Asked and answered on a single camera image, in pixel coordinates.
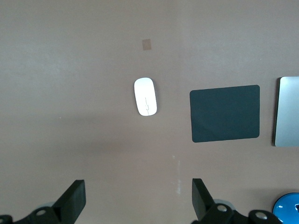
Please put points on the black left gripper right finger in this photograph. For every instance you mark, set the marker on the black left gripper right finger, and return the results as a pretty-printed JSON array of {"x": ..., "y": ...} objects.
[{"x": 203, "y": 205}]

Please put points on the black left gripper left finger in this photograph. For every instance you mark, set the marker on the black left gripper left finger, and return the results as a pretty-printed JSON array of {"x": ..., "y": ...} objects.
[{"x": 67, "y": 207}]

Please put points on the white computer mouse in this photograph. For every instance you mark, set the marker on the white computer mouse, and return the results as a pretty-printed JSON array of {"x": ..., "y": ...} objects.
[{"x": 144, "y": 95}]

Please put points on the black mouse pad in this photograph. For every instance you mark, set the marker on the black mouse pad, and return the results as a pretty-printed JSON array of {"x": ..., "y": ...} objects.
[{"x": 225, "y": 113}]

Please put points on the blue desk lamp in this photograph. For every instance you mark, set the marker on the blue desk lamp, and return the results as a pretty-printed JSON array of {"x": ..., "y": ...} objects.
[{"x": 286, "y": 206}]

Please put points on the silver laptop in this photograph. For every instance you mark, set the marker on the silver laptop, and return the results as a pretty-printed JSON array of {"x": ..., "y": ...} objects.
[{"x": 288, "y": 112}]

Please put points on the brown tape patch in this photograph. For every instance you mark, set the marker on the brown tape patch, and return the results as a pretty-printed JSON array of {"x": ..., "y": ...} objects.
[{"x": 146, "y": 44}]

